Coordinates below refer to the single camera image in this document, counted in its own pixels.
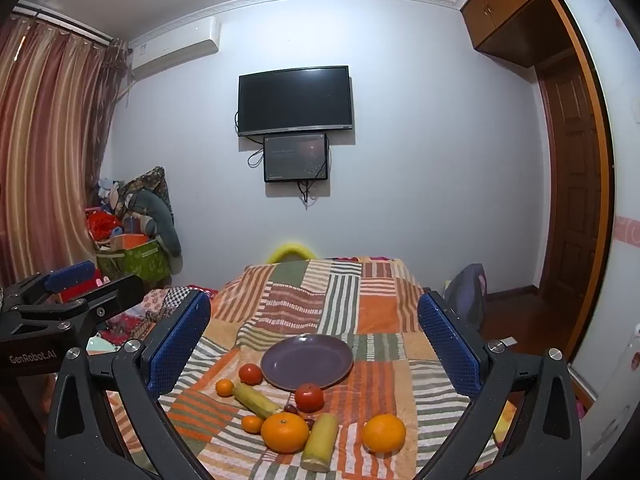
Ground brown wooden door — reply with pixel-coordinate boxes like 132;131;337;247
537;60;607;306

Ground large orange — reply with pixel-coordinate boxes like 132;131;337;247
362;413;407;456
260;411;310;455

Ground floral bedding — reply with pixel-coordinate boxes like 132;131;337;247
97;286;217;348

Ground thin sugarcane segment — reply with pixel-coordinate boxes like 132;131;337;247
232;382;283;421

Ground green storage box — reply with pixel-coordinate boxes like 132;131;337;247
96;239;172;287

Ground small black wall screen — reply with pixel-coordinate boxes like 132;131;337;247
263;133;330;184

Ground white appliance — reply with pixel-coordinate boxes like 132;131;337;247
579;324;640;461

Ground red box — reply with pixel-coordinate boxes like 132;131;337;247
59;275;109;307

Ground large red tomato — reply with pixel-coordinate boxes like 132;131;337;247
294;383;325;413

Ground curtain rail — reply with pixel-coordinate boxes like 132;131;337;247
12;4;114;45

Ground wooden overhead cabinet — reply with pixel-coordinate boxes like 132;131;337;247
460;0;577;69

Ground striped patchwork blanket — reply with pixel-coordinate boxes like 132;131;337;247
107;257;506;480

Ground frosted sliding wardrobe door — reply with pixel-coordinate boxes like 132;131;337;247
559;0;640;411

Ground striped red curtain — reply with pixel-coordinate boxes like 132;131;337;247
0;14;129;292

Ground purple plate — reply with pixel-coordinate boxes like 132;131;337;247
260;335;354;392

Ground red plastic bag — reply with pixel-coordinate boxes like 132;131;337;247
85;208;123;244

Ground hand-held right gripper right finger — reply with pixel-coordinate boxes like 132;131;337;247
417;290;583;480

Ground white air conditioner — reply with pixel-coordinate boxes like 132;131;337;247
130;15;221;81

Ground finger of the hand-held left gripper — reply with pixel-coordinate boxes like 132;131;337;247
10;274;146;336
0;261;97;312

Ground black wall television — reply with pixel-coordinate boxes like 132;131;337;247
238;65;355;138

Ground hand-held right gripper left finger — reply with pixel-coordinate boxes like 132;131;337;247
45;290;211;480

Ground thick sugarcane segment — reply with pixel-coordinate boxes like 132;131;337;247
300;412;340;473

